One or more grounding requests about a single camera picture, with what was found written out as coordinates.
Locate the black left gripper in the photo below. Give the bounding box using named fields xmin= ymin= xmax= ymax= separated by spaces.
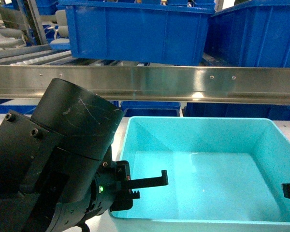
xmin=86 ymin=160 xmax=169 ymax=216

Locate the teal plastic tray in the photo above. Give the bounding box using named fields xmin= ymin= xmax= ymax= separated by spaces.
xmin=111 ymin=116 xmax=290 ymax=232

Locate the blue bin lower middle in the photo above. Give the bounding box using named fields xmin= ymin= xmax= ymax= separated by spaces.
xmin=120 ymin=101 xmax=181 ymax=117

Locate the large blue bin right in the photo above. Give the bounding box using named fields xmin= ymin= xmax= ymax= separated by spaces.
xmin=204 ymin=0 xmax=290 ymax=68

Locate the large blue bin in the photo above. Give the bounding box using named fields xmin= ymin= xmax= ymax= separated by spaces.
xmin=59 ymin=0 xmax=214 ymax=66
xmin=204 ymin=0 xmax=290 ymax=68

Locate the large blue bin centre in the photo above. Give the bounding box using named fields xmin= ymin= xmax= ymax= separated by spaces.
xmin=59 ymin=0 xmax=214 ymax=66

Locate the roller conveyor track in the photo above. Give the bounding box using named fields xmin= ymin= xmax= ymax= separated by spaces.
xmin=0 ymin=45 xmax=72 ymax=66

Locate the stainless steel shelf rail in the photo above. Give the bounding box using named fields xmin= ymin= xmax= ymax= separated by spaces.
xmin=0 ymin=65 xmax=290 ymax=105

